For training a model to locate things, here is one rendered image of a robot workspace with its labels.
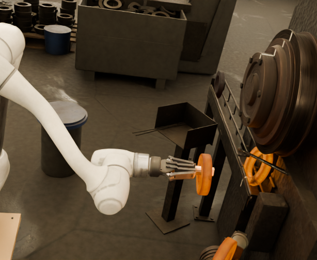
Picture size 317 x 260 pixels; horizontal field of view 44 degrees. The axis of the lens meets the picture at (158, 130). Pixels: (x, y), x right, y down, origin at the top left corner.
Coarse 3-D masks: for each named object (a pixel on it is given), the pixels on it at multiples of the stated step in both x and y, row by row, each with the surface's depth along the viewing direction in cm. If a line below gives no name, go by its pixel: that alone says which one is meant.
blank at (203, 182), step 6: (204, 156) 143; (210, 156) 143; (198, 162) 151; (204, 162) 140; (210, 162) 140; (204, 168) 139; (210, 168) 139; (204, 174) 138; (210, 174) 139; (198, 180) 148; (204, 180) 139; (210, 180) 139; (198, 186) 146; (204, 186) 139; (210, 186) 139; (198, 192) 144; (204, 192) 141
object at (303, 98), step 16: (288, 32) 141; (304, 48) 131; (304, 64) 127; (304, 80) 126; (304, 96) 126; (304, 112) 128; (288, 128) 129; (304, 128) 130; (256, 144) 159; (272, 144) 141; (288, 144) 136
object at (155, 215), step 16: (160, 112) 214; (176, 112) 222; (192, 112) 221; (176, 128) 220; (192, 128) 223; (208, 128) 203; (176, 144) 216; (192, 144) 202; (176, 192) 229; (160, 208) 249; (176, 208) 237; (160, 224) 236; (176, 224) 238
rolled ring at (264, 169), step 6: (252, 150) 177; (258, 150) 172; (258, 156) 176; (264, 156) 165; (270, 156) 164; (246, 162) 177; (252, 162) 177; (270, 162) 163; (246, 168) 176; (264, 168) 162; (270, 168) 162; (246, 174) 173; (258, 174) 164; (264, 174) 163; (252, 180) 166; (258, 180) 164
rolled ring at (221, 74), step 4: (220, 72) 259; (224, 72) 260; (216, 76) 268; (220, 76) 257; (224, 76) 257; (216, 80) 270; (220, 80) 256; (224, 80) 256; (216, 84) 271; (220, 84) 256; (216, 88) 270; (220, 88) 256; (216, 92) 261; (220, 92) 258
